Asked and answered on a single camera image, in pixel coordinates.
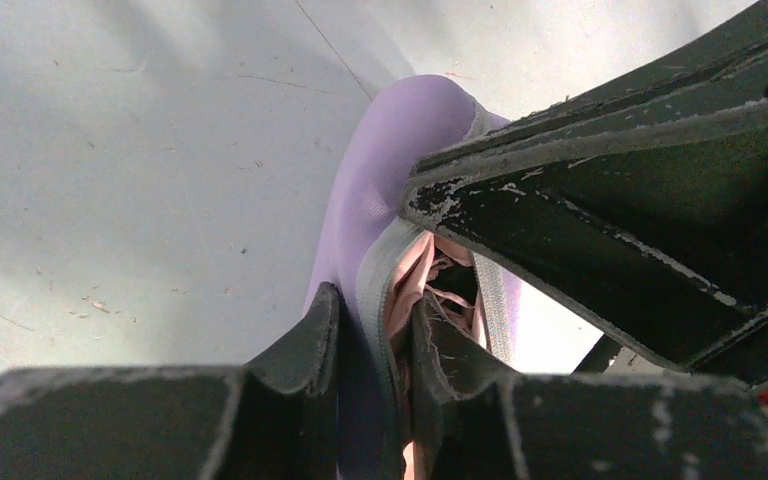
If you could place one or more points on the white oval storage case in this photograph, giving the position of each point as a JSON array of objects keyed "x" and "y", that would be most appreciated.
[{"x": 361, "y": 240}]

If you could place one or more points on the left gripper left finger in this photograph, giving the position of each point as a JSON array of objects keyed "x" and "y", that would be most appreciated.
[{"x": 273, "y": 417}]

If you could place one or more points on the pink folding umbrella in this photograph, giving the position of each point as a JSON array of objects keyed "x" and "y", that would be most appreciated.
[{"x": 448, "y": 271}]

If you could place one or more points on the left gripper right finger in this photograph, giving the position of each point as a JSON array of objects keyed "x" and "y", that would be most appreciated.
[{"x": 475, "y": 417}]

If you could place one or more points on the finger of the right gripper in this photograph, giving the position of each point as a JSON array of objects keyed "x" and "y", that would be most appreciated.
[{"x": 641, "y": 205}]

